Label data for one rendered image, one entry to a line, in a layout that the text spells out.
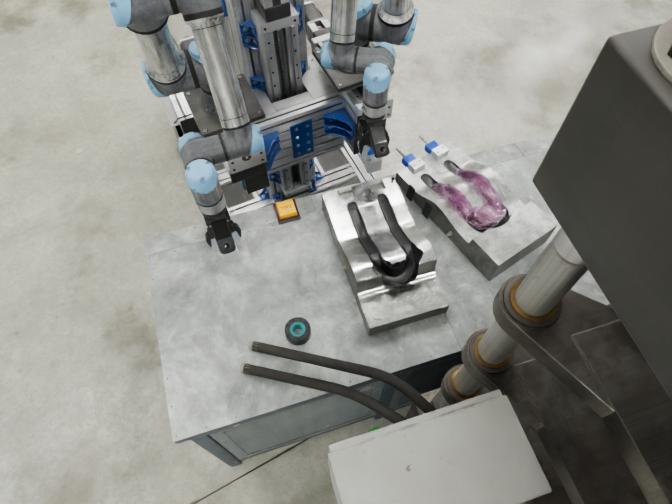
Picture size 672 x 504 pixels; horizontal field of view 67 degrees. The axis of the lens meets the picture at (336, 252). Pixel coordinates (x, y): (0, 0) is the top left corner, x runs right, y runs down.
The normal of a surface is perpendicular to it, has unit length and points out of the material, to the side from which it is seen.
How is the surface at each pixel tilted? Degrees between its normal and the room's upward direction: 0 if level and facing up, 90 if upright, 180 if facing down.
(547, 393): 0
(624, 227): 90
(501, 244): 0
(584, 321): 0
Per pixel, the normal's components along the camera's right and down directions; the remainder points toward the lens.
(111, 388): 0.00, -0.50
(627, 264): -0.95, 0.26
